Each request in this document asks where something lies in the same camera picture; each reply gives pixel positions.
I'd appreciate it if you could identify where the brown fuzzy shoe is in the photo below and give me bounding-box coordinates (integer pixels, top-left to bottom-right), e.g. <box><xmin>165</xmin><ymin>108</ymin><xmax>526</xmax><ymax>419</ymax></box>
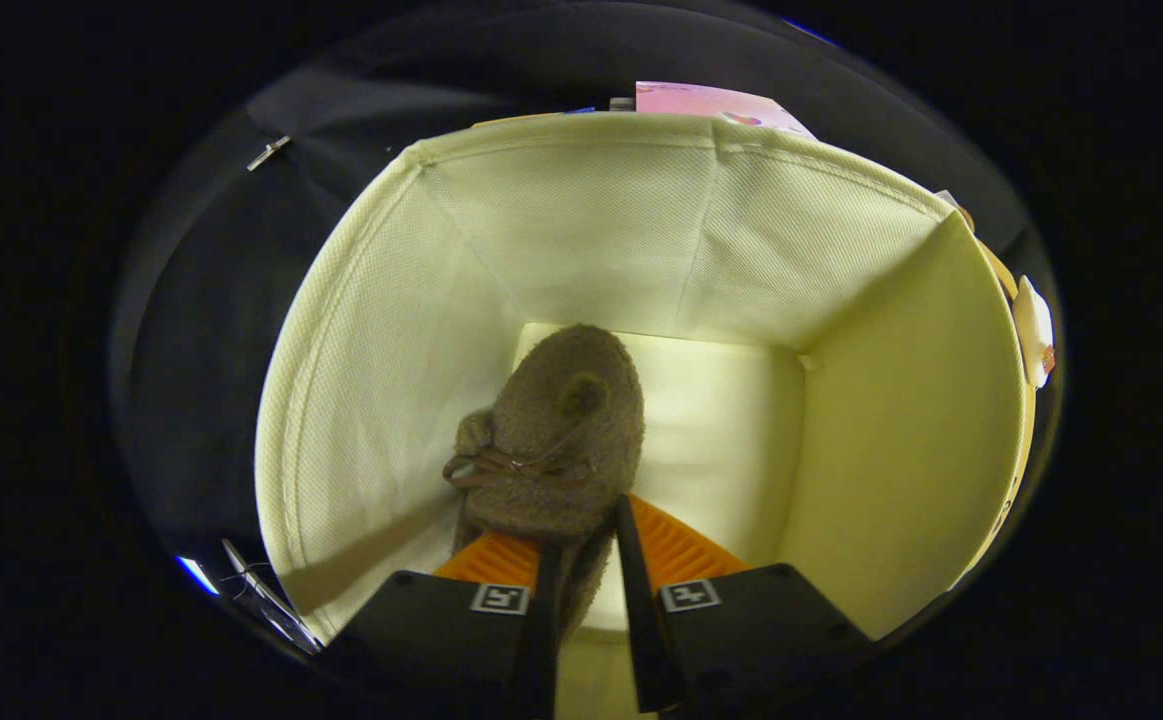
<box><xmin>444</xmin><ymin>323</ymin><xmax>645</xmax><ymax>641</ymax></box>

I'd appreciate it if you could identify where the silver clip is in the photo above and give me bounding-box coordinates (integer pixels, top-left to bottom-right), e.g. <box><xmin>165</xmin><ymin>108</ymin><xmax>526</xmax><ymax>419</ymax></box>
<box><xmin>246</xmin><ymin>135</ymin><xmax>292</xmax><ymax>172</ymax></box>

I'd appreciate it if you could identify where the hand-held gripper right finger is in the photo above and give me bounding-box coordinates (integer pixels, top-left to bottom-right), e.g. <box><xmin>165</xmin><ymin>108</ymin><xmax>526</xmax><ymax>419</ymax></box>
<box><xmin>611</xmin><ymin>493</ymin><xmax>879</xmax><ymax>716</ymax></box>

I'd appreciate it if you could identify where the white soft toy red label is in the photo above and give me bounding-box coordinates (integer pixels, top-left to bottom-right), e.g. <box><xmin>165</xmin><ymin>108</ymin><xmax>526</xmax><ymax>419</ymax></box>
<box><xmin>1013</xmin><ymin>275</ymin><xmax>1055</xmax><ymax>389</ymax></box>

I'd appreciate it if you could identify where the pink book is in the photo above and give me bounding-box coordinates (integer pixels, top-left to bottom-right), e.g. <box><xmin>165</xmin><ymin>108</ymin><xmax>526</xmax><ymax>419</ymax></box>
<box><xmin>636</xmin><ymin>82</ymin><xmax>817</xmax><ymax>136</ymax></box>

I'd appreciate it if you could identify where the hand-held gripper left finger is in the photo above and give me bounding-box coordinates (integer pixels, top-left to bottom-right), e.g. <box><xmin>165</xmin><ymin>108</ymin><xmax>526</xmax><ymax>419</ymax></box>
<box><xmin>326</xmin><ymin>530</ymin><xmax>564</xmax><ymax>720</ymax></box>

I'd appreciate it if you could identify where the green fabric storage box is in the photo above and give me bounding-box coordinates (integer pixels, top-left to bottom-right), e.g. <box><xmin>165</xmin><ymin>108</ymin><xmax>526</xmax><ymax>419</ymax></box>
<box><xmin>254</xmin><ymin>110</ymin><xmax>1037</xmax><ymax>641</ymax></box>

